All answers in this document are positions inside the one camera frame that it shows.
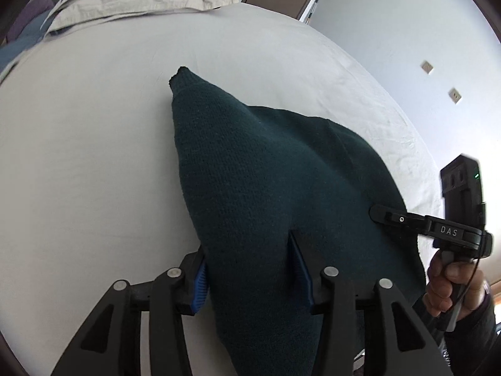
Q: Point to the purple patterned cushion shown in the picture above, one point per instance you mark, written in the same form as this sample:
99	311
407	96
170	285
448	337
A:
33	9

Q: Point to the dark green knit sweater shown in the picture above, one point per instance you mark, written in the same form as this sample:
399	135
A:
252	175

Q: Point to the black camera box right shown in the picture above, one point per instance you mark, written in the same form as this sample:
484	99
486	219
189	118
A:
462	192

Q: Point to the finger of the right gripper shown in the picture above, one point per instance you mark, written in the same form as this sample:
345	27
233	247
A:
397	219

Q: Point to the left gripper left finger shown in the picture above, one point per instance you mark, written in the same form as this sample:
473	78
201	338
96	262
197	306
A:
108	341

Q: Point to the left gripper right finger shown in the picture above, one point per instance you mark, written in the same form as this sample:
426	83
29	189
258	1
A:
396	342

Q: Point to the white bed sheet mattress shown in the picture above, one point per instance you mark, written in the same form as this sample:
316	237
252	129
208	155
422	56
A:
90	191

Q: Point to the blue pillow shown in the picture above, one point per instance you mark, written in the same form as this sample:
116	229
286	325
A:
28	38

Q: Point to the right hand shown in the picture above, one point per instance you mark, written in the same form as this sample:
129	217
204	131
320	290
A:
438	296

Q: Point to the wall socket upper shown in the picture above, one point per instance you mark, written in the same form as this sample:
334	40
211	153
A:
427	67

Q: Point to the wall socket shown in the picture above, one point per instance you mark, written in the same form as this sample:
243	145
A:
454	95
427	67

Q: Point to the wall socket lower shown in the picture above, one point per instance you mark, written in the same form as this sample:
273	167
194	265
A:
454	95

